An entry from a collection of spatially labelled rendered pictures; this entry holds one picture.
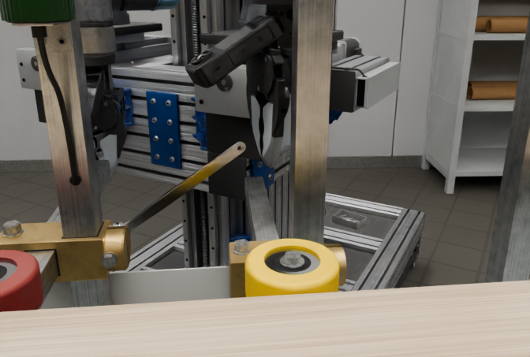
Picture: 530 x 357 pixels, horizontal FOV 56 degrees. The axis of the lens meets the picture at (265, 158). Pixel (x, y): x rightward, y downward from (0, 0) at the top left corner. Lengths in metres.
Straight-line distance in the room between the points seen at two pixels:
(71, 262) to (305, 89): 0.31
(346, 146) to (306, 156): 2.75
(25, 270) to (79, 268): 0.14
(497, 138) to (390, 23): 1.05
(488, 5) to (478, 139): 0.84
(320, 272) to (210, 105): 0.57
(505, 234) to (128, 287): 0.46
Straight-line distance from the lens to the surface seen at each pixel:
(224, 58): 0.56
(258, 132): 0.63
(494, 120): 3.53
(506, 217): 0.67
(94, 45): 0.80
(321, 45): 0.51
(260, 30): 0.57
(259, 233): 0.65
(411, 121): 3.34
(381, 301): 0.40
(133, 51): 1.35
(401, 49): 3.23
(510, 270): 0.69
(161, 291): 0.65
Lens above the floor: 1.12
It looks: 19 degrees down
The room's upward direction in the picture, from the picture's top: straight up
